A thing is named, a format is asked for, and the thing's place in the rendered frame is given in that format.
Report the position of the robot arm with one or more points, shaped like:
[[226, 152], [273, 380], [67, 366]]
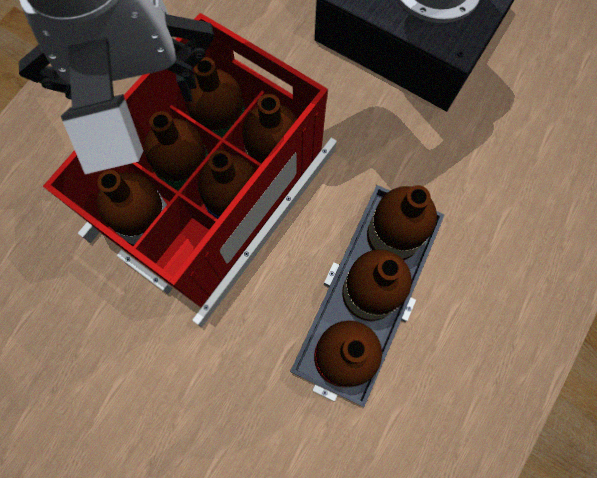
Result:
[[100, 125]]

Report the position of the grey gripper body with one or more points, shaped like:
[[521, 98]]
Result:
[[139, 44]]

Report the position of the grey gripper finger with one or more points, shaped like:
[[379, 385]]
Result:
[[200, 35], [32, 67]]

